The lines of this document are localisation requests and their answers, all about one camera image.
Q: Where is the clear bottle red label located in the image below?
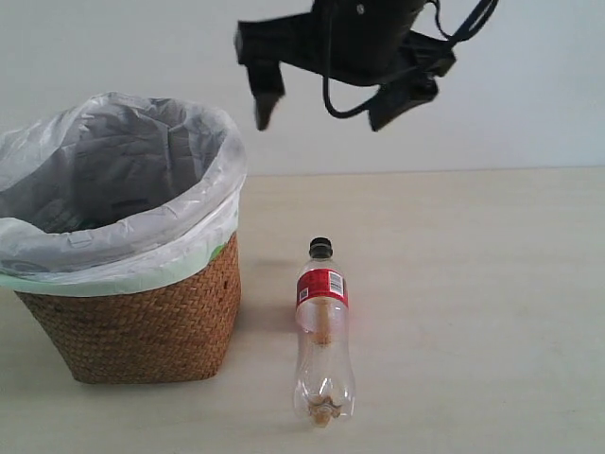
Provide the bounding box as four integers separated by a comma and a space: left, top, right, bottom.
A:
293, 237, 355, 428

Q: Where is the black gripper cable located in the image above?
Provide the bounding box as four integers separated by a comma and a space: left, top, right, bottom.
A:
322, 0, 500, 119

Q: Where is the white plastic bin liner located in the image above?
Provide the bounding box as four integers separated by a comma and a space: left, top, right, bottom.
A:
1, 93, 247, 297

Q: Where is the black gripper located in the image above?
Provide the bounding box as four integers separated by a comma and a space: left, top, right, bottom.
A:
234, 0, 456, 131

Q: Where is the brown woven wicker basket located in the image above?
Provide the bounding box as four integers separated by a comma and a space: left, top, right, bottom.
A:
17, 236, 241, 385

